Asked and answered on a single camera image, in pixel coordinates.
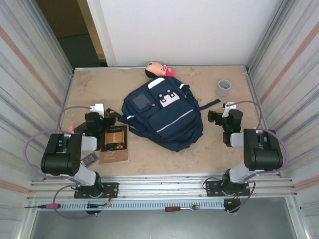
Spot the black case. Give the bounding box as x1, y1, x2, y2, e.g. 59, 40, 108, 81
74, 123, 87, 136

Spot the brown book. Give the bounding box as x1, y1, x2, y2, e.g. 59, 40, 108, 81
99, 124, 130, 164

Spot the navy blue backpack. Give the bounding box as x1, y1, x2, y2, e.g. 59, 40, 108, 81
117, 76, 221, 152

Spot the grey cup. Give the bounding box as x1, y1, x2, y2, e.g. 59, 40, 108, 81
215, 79, 232, 97

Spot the pink plush doll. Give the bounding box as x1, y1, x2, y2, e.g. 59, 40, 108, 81
145, 61, 176, 78

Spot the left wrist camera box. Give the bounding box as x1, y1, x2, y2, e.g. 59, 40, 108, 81
89, 103, 105, 117

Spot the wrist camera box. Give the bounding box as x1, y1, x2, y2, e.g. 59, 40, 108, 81
222, 101, 236, 118
89, 103, 105, 117

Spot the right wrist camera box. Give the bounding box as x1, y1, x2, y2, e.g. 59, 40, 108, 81
222, 101, 236, 118

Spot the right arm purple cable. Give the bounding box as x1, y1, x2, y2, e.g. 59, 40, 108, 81
225, 100, 290, 214

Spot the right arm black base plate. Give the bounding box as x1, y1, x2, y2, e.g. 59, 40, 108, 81
205, 179, 251, 197

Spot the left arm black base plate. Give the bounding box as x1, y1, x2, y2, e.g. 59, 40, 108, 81
74, 182, 120, 199

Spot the white door frame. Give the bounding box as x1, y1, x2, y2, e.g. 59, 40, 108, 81
86, 0, 118, 67

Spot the red black wire harness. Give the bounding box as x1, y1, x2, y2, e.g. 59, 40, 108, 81
103, 188, 118, 208
224, 191, 244, 212

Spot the aluminium rail frame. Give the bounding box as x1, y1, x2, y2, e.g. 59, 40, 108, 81
26, 174, 299, 201

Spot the white slotted cable duct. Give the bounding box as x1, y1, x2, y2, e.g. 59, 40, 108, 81
58, 200, 225, 211

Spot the red handled screwdriver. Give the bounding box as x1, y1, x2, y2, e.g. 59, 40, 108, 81
24, 203, 61, 210

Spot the red handled ratchet wrench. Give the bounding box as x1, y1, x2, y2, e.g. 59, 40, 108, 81
164, 204, 200, 213

